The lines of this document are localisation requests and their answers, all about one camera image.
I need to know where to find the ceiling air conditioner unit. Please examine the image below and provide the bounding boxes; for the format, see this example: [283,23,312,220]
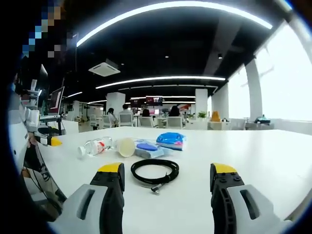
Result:
[88,58,121,77]

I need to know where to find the long curved ceiling light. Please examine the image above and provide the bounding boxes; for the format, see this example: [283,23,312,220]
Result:
[76,0,273,48]
[95,76,226,90]

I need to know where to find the white table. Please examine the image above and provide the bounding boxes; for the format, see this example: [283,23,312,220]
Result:
[36,126,312,234]

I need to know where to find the wall television screen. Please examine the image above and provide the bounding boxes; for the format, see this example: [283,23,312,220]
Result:
[145,96,163,107]

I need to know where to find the light blue wipes packet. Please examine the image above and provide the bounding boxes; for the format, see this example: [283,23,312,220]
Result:
[133,138,165,158]

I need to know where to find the clear plastic water bottle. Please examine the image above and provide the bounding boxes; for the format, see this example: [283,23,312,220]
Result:
[77,136,116,159]

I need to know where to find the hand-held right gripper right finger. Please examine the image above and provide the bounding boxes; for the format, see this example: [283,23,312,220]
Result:
[210,162,293,234]

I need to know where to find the white paper cup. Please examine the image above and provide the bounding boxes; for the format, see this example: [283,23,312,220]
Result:
[114,137,136,158]

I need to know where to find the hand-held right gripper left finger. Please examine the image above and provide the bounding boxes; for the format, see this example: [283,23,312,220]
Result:
[52,162,126,234]

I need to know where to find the computer monitor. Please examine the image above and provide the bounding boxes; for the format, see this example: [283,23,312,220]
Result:
[47,86,66,116]

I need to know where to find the white office chair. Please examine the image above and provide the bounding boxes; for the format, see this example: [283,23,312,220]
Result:
[101,115,114,129]
[138,116,155,128]
[166,116,184,130]
[118,113,135,127]

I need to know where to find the black cable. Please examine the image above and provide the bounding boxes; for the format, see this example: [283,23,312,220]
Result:
[130,158,180,195]

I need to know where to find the blue tissue packet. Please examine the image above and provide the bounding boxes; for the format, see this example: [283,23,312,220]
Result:
[156,132,189,152]

